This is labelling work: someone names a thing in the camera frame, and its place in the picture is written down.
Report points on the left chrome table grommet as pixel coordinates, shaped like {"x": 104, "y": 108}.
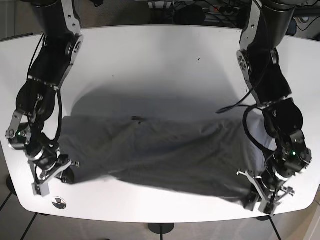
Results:
{"x": 59, "y": 203}

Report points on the grey T-shirt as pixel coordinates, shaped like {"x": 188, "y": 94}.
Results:
{"x": 200, "y": 158}

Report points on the front black table foot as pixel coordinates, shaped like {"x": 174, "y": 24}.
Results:
{"x": 161, "y": 228}

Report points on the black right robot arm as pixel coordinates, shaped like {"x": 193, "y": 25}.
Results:
{"x": 36, "y": 101}

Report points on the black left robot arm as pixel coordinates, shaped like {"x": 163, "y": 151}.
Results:
{"x": 258, "y": 59}

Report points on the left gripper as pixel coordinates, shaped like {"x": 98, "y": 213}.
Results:
{"x": 267, "y": 198}

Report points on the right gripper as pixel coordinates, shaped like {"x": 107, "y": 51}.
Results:
{"x": 47, "y": 169}

